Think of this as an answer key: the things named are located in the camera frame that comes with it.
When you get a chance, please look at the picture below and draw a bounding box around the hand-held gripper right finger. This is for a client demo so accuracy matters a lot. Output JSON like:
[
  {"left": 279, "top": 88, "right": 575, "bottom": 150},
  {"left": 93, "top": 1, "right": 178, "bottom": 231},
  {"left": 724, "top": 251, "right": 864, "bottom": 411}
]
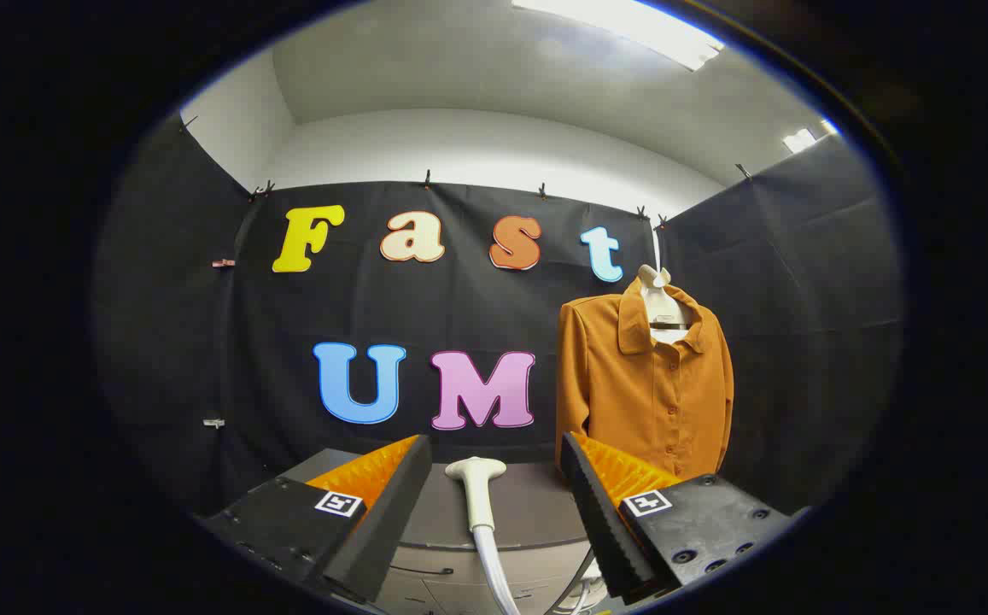
[{"left": 558, "top": 431, "right": 802, "bottom": 606}]

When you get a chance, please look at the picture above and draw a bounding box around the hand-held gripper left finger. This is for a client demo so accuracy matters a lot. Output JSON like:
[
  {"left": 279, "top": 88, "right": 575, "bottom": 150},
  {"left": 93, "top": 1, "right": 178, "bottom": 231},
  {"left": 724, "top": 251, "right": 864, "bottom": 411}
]
[{"left": 203, "top": 434, "right": 433, "bottom": 606}]

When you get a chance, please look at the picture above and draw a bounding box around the white garment steamer head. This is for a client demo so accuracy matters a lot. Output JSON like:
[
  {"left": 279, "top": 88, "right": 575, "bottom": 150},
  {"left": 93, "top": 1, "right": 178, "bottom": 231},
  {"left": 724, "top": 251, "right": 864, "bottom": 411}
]
[{"left": 445, "top": 457, "right": 508, "bottom": 534}]

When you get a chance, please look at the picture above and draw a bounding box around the orange button-up shirt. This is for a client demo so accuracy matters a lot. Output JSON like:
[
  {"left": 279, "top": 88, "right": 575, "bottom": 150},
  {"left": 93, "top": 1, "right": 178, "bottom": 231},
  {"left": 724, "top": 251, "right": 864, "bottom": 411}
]
[{"left": 555, "top": 275, "right": 735, "bottom": 481}]

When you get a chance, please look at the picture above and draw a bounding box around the white mannequin torso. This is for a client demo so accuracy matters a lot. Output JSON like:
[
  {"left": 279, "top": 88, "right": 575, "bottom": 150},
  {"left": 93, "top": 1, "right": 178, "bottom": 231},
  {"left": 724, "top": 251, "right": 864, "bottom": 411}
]
[{"left": 636, "top": 265, "right": 701, "bottom": 347}]

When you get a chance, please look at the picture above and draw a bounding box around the small ceiling light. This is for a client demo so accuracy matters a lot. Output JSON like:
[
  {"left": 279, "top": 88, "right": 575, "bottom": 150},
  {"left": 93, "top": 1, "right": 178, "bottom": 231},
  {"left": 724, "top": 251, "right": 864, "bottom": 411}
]
[{"left": 781, "top": 120, "right": 841, "bottom": 155}]

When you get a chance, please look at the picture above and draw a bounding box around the long ceiling light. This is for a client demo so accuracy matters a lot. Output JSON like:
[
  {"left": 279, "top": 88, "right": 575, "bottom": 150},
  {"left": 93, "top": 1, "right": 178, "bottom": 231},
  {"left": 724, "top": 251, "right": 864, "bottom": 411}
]
[{"left": 511, "top": 0, "right": 727, "bottom": 73}]

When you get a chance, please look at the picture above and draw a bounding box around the grey cable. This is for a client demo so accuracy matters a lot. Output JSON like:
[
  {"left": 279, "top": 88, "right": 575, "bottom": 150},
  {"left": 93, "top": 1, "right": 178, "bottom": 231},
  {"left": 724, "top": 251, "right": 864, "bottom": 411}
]
[{"left": 545, "top": 547, "right": 607, "bottom": 615}]

